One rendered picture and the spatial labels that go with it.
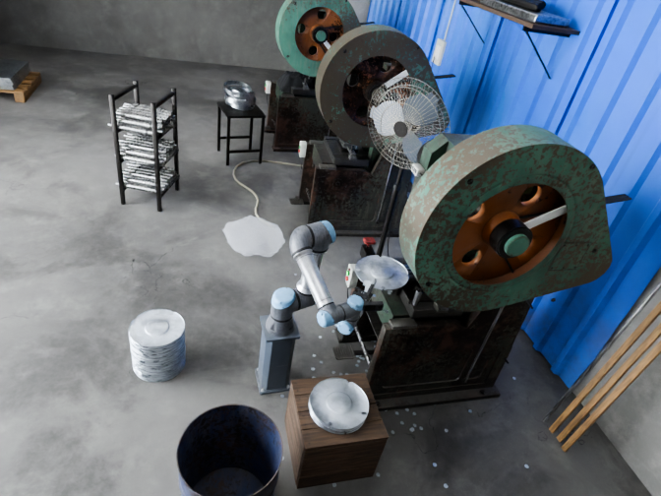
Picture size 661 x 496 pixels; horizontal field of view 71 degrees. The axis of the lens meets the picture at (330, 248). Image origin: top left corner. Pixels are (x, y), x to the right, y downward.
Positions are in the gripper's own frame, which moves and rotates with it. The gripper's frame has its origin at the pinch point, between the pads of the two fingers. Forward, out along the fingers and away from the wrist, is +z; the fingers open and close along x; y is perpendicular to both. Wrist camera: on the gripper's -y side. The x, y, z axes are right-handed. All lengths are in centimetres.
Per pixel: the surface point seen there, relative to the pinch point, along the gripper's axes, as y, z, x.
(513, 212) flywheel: -47, 3, -64
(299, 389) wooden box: 14, -48, 39
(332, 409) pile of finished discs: -6, -53, 34
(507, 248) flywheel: -50, -12, -56
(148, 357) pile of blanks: 98, -62, 54
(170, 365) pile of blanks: 89, -56, 62
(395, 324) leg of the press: -17.0, -6.7, 12.0
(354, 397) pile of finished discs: -12, -41, 36
